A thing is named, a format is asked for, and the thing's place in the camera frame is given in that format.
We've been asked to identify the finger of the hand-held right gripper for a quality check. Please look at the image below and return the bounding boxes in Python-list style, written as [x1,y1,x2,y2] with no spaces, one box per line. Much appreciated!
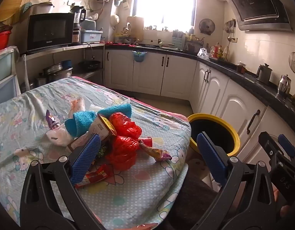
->
[278,134,295,166]
[259,131,285,170]

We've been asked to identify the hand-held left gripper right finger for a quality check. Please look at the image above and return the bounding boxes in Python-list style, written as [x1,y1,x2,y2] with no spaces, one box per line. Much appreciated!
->
[186,132,279,230]

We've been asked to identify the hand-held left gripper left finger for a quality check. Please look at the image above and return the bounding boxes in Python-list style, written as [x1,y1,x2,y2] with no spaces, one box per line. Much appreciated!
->
[19,134,107,230]

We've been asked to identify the red snack wrapper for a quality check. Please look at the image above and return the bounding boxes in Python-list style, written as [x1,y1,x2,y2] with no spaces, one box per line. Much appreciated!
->
[76,164,113,188]

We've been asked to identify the yellow black bin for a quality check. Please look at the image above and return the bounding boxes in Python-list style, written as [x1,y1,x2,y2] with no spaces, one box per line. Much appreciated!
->
[187,113,241,157]

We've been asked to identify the brown cardboard box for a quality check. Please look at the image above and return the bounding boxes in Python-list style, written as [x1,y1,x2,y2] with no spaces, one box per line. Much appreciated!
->
[87,114,118,140]

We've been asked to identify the white plastic bag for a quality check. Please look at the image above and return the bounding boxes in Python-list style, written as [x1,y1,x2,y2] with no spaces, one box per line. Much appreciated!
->
[46,124,74,147]

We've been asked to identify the blue towel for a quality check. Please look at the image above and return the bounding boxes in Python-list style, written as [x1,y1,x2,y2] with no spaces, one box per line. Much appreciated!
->
[65,103,132,137]

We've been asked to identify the red plastic bag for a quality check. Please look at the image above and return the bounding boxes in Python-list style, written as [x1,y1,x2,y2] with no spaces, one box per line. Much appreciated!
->
[105,112,143,170]

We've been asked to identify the clear plastic wrapper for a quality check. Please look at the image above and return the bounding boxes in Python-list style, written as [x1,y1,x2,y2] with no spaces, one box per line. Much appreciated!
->
[70,96,100,113]

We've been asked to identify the yellow purple snack wrapper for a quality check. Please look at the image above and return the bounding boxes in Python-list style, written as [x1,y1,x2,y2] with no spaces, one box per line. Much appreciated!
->
[139,141,172,161]

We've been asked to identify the red cylindrical container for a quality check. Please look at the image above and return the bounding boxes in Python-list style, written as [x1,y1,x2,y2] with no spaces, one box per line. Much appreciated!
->
[138,136,154,148]

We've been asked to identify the person's leg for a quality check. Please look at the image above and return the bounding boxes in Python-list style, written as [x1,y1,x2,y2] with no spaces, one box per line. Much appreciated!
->
[162,168,224,230]

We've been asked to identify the steel kettle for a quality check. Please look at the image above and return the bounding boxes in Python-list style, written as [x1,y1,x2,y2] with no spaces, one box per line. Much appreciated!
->
[278,74,292,96]

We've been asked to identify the printed cartoon bedsheet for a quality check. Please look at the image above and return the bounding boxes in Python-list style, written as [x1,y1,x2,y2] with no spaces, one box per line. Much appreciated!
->
[0,77,192,230]

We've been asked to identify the black kitchen countertop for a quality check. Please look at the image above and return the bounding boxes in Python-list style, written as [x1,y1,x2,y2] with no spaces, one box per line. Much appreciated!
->
[105,42,295,120]

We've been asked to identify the grey kettle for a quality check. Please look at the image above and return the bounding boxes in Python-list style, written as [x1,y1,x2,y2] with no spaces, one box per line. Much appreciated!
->
[256,63,273,84]

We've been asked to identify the white kitchen cabinet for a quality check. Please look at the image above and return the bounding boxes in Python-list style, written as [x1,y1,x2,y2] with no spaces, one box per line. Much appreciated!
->
[105,49,295,173]

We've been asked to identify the steel cooking pot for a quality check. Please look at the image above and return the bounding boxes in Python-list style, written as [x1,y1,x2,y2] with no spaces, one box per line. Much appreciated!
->
[43,62,74,82]

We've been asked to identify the black wok pan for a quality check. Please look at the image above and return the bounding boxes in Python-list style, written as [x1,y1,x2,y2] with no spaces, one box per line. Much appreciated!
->
[78,60,101,70]

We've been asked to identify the red condiment bottles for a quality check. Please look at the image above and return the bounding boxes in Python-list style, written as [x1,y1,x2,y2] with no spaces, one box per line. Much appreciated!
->
[210,43,223,58]

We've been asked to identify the steel kitchen shelf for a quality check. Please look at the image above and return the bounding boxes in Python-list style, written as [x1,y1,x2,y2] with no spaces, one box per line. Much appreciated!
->
[19,43,106,94]

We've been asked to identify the blue hanging basket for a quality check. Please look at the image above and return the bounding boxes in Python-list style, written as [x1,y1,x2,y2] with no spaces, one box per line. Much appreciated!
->
[132,50,148,63]

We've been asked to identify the plastic drawer cabinet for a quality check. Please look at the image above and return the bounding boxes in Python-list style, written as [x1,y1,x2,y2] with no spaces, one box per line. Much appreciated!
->
[0,45,21,106]

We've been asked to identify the blue dish box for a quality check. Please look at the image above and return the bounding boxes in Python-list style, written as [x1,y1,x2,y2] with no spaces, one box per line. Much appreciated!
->
[80,29,103,43]

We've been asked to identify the blue drawer organizer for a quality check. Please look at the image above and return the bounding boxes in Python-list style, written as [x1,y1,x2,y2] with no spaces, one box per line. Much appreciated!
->
[172,30,186,46]

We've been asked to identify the hanging kitchen utensils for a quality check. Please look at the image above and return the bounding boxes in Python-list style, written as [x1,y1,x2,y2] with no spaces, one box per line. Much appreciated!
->
[224,19,236,41]

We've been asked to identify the black microwave oven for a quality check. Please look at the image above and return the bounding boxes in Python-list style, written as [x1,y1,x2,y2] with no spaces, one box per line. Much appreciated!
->
[26,13,75,52]

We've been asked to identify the grey plastic container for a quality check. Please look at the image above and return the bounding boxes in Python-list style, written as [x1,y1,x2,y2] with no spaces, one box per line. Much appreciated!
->
[82,19,96,30]

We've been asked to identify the wooden cutting board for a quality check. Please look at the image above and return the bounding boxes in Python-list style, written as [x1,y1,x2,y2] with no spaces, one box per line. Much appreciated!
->
[127,16,145,44]

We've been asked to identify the white hanging bowl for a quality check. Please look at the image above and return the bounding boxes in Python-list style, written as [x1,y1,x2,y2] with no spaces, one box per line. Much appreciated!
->
[110,14,120,30]

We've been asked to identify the black blender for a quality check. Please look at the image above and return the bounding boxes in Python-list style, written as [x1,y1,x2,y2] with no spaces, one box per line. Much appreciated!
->
[70,5,87,44]

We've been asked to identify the black range hood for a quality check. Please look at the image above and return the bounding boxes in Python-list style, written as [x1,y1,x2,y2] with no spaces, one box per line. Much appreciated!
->
[219,0,294,31]

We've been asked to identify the red plastic basin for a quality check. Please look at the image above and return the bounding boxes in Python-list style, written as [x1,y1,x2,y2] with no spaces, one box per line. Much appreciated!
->
[0,30,12,53]

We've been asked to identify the white pot with lid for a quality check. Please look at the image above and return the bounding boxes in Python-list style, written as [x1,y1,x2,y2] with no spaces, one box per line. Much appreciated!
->
[33,2,54,15]

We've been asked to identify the bright window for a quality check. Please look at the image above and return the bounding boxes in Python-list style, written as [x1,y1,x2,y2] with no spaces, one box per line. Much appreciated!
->
[132,0,198,29]

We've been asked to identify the woven bamboo tray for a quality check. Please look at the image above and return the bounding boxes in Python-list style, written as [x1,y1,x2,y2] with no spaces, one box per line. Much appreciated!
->
[0,0,32,25]

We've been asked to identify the small wall fan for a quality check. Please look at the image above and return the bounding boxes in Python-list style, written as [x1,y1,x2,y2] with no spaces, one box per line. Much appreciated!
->
[199,18,215,35]

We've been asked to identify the blue white wall holder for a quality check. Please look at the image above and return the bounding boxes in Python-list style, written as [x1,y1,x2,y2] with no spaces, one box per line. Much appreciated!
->
[114,0,129,10]

